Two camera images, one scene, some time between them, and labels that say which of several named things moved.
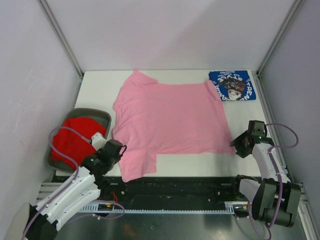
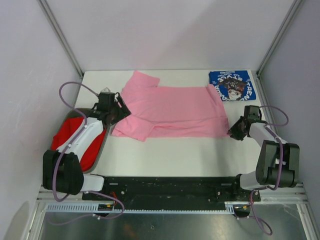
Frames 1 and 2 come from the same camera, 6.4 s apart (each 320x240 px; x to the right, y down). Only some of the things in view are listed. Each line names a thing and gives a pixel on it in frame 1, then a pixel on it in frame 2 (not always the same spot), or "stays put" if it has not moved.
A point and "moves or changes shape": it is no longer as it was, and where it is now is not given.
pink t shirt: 151,119 moves or changes shape
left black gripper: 117,158 to 123,111
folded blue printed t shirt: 233,85 stays put
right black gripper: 241,151 to 235,134
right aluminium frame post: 277,38 stays put
